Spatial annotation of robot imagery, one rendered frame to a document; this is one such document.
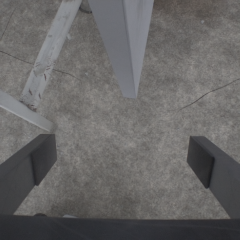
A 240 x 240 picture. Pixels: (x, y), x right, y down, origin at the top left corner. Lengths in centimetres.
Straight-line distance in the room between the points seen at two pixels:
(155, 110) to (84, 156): 45
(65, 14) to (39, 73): 31
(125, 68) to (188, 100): 82
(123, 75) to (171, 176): 79
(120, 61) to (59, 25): 79
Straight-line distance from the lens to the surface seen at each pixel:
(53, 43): 90
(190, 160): 17
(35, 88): 85
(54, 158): 17
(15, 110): 80
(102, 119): 95
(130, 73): 18
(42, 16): 138
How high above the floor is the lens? 91
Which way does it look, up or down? 79 degrees down
